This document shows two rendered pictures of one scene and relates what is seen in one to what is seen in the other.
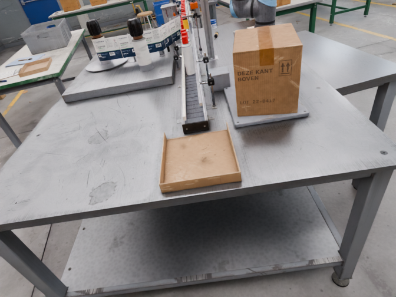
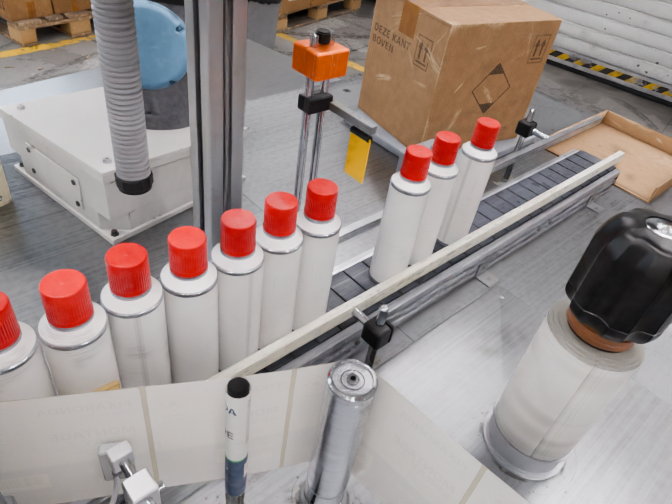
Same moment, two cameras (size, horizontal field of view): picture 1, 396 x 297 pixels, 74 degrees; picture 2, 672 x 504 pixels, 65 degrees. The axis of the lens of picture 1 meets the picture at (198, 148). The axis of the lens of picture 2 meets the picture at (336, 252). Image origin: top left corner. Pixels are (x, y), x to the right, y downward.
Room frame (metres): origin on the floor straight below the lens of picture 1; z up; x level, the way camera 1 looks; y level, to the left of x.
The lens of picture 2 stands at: (2.10, 0.24, 1.38)
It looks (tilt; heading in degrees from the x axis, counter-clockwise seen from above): 39 degrees down; 218
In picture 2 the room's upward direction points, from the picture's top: 10 degrees clockwise
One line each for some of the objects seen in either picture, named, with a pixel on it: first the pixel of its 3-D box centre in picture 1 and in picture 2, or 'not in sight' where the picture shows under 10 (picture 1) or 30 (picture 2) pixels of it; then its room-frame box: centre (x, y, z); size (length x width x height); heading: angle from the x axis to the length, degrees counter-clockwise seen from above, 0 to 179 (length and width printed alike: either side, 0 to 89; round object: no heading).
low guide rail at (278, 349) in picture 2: (183, 70); (469, 241); (1.46, -0.01, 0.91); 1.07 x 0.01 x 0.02; 176
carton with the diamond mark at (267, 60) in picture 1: (264, 69); (452, 66); (1.05, -0.34, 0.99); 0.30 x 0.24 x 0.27; 165
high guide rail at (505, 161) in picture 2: (194, 59); (441, 190); (1.45, -0.08, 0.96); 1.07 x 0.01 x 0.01; 176
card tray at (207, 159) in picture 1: (197, 153); (625, 151); (0.75, 0.00, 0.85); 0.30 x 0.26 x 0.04; 176
